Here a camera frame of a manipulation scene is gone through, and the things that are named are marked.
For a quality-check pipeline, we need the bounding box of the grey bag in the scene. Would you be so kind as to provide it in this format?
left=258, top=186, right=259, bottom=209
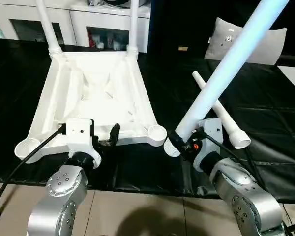
left=88, top=0, right=151, bottom=7

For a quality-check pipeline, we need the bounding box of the black work mat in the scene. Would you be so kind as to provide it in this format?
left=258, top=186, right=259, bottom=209
left=0, top=37, right=295, bottom=203

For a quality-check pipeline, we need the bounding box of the white plastic table leg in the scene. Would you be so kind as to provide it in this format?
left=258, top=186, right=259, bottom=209
left=126, top=0, right=140, bottom=59
left=163, top=0, right=290, bottom=158
left=192, top=71, right=252, bottom=150
left=36, top=0, right=65, bottom=56

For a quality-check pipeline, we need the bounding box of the white cabinet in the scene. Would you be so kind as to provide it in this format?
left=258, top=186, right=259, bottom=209
left=0, top=0, right=152, bottom=53

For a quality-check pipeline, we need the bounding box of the white plastic table top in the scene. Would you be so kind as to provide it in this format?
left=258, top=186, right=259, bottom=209
left=14, top=49, right=168, bottom=164

